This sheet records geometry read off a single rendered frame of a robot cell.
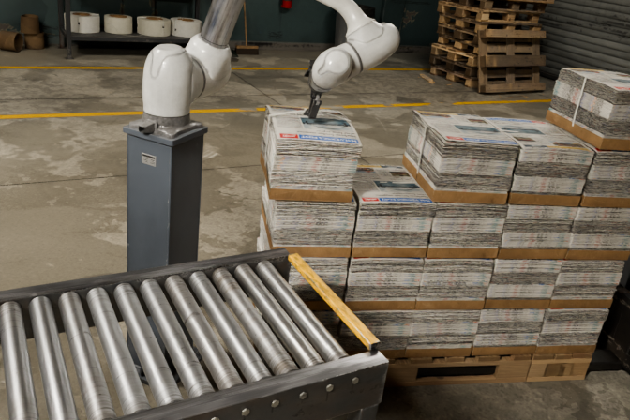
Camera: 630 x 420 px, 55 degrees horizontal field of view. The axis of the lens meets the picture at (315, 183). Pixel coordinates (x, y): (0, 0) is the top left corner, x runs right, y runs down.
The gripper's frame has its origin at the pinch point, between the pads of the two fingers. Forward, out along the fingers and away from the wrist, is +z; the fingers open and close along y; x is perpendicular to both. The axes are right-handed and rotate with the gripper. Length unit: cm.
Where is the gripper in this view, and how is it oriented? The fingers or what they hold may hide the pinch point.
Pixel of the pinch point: (308, 94)
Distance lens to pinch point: 215.1
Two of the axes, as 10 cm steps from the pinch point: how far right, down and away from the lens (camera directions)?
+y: -0.2, 10.0, -0.9
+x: 9.8, 0.4, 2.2
